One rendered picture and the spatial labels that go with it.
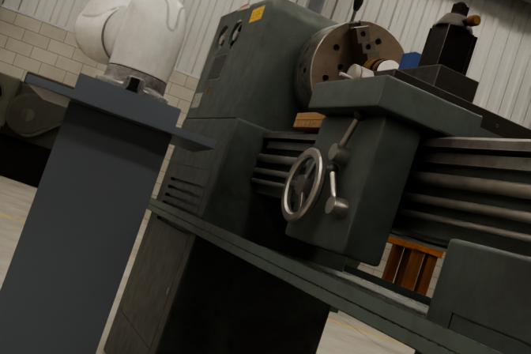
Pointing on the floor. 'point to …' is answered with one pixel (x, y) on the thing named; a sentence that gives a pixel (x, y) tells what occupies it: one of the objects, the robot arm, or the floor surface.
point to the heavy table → (411, 265)
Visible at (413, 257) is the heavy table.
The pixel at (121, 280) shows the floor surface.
